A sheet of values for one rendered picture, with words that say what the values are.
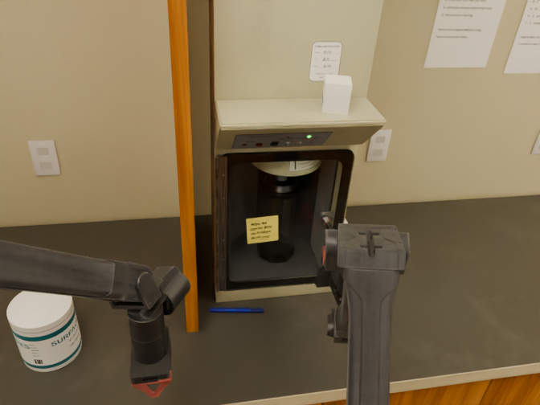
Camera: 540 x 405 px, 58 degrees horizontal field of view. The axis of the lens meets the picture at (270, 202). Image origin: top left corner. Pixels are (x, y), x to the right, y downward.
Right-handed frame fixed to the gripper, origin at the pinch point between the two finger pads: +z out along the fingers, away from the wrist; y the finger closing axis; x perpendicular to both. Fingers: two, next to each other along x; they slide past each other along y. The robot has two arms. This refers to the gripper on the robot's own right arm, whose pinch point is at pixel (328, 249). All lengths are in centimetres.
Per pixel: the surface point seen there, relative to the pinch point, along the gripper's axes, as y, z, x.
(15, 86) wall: 76, 49, -23
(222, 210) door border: 25.2, 4.3, -10.5
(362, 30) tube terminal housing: -2, 6, -50
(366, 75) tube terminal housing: -4.3, 5.8, -41.4
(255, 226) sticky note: 17.4, 4.2, -5.3
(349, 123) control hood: 2.2, -5.8, -36.4
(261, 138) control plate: 18.2, -1.9, -31.7
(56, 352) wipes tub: 63, -11, 14
